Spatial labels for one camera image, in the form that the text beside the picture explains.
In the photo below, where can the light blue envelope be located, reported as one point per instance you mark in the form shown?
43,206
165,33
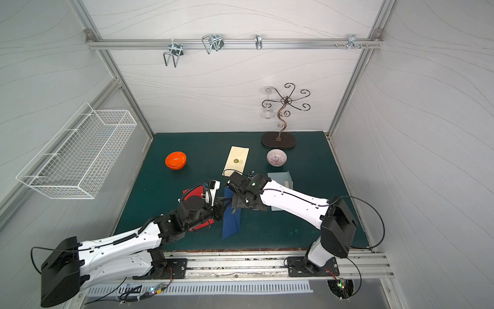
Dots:
283,178

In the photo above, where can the cream envelope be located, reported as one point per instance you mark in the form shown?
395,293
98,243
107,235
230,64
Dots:
236,160

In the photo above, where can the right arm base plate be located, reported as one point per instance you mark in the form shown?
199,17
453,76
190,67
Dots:
300,267

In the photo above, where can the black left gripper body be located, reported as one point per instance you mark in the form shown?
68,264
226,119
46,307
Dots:
218,205

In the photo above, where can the orange plastic bowl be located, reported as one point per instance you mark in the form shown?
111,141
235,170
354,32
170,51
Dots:
176,160

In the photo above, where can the dark jewelry stand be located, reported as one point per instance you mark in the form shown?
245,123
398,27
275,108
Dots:
282,139

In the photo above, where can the aluminium crossbar rail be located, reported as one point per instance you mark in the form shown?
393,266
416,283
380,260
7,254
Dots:
230,44

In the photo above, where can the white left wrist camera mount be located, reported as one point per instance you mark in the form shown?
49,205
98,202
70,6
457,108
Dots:
210,191

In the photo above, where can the dark blue envelope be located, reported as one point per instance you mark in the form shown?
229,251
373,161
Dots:
231,222

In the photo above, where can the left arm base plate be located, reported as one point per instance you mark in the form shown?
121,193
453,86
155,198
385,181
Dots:
171,269

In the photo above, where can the metal hook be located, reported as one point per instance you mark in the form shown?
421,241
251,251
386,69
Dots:
258,42
173,55
212,42
352,43

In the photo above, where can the striped ceramic bowl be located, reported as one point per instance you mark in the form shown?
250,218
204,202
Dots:
276,157

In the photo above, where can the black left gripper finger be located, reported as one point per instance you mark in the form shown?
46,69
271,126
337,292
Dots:
219,214
224,202

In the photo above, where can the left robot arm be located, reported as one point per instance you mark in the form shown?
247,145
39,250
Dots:
74,266

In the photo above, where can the white wire basket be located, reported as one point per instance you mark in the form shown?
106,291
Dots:
74,164

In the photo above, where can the red envelope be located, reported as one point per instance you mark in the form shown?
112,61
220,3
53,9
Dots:
199,192

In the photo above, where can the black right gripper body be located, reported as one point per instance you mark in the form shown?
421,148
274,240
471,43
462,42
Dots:
240,191

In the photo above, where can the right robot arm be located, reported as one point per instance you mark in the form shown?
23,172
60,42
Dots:
333,218

